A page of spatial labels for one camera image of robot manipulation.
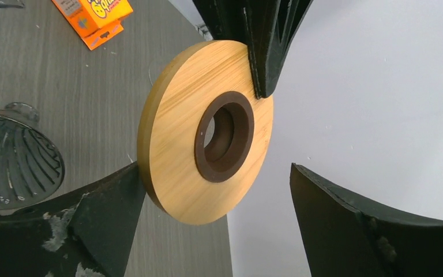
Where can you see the orange sponge box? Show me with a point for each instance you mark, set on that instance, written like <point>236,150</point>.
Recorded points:
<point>95,21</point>

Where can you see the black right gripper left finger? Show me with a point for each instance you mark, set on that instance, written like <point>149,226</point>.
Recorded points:
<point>86,232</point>

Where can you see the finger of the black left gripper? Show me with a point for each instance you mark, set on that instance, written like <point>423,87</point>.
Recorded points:
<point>225,19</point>
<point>270,29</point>

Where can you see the tipped dark glass dripper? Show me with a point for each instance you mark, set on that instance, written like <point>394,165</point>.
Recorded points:
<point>31,165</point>

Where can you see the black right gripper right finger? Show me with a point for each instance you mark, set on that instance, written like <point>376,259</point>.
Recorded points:
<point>347,234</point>

